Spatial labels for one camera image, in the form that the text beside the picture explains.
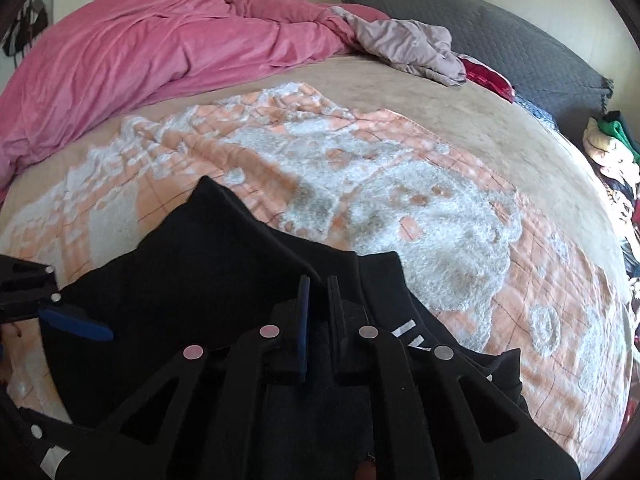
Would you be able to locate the beige bed sheet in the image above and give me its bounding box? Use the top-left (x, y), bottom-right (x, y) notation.
top-left (0, 54), bottom-right (632, 281)

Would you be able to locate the mauve crumpled garment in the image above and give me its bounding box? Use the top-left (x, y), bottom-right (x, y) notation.
top-left (331, 6), bottom-right (466, 87)

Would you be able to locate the orange white tufted blanket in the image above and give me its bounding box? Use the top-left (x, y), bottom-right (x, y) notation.
top-left (1, 76), bottom-right (631, 474)

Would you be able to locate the black IKISS shirt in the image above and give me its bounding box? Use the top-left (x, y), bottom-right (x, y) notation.
top-left (37, 174), bottom-right (532, 480)

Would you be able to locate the pink duvet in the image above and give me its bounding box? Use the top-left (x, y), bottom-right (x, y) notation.
top-left (0, 0), bottom-right (392, 201)

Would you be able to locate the pile of mixed clothes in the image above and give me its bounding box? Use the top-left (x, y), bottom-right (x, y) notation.
top-left (581, 109), bottom-right (640, 361)

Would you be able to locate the blue patterned fabric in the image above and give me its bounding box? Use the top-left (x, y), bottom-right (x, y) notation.
top-left (514, 94), bottom-right (560, 132)

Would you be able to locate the grey quilted headboard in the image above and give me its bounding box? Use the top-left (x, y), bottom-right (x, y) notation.
top-left (343, 0), bottom-right (613, 148)

